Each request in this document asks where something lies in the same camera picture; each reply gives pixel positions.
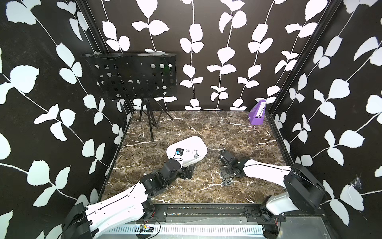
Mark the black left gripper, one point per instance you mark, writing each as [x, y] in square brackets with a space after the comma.
[190, 171]

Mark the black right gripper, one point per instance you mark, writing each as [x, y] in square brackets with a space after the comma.
[223, 172]

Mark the pile of chrome sockets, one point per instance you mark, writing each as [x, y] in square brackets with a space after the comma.
[227, 181]

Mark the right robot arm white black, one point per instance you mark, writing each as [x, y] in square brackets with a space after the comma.
[303, 191]

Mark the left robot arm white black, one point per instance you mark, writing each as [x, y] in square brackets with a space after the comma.
[92, 221]

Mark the white plastic storage tray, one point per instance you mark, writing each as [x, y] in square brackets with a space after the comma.
[188, 144]

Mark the purple stapler box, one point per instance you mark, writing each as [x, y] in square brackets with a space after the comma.
[257, 114]

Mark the black music stand tripod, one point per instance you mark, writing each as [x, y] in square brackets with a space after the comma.
[148, 111]

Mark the black perforated music stand desk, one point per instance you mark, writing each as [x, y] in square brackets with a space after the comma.
[133, 76]

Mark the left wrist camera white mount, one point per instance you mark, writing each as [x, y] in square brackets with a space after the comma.
[178, 154]

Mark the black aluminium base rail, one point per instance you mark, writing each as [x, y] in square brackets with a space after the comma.
[290, 225]

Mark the white ribbed cable duct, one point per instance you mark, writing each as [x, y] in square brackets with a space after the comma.
[190, 230]

